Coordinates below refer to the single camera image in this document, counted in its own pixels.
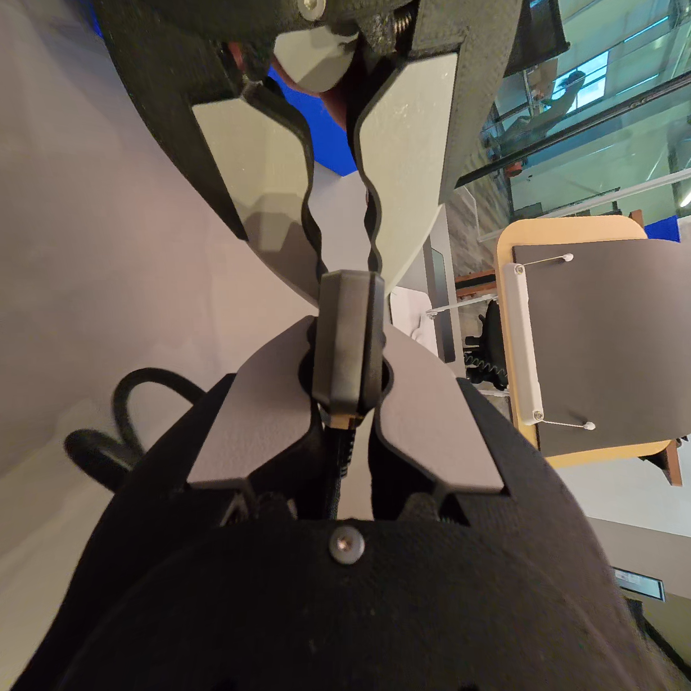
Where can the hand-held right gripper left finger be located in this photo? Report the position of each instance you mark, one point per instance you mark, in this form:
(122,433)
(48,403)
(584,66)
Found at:
(253,426)

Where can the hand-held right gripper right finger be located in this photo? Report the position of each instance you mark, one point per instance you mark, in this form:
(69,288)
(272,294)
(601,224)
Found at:
(432,426)

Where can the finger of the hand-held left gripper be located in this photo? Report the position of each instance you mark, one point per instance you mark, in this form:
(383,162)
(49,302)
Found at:
(248,162)
(410,151)

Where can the blue plastic bin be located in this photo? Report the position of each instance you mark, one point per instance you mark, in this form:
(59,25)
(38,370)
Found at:
(324,151)

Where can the grey port hub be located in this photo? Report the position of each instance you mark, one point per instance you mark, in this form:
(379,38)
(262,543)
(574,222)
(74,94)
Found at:
(340,345)

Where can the person's left hand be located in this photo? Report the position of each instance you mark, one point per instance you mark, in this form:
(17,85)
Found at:
(334,110)

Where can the red floor device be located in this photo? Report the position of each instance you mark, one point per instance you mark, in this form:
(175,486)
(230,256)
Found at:
(514,170)

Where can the black office chair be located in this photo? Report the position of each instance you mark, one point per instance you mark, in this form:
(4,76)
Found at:
(494,334)

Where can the tan-edged dark panel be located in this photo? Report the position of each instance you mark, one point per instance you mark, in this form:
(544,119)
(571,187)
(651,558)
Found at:
(594,351)

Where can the glass partition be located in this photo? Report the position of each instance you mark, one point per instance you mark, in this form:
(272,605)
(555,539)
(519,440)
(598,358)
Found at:
(621,151)

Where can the blue box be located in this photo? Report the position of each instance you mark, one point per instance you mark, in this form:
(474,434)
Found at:
(664,229)

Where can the white bracket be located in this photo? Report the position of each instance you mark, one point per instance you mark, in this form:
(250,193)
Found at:
(523,345)

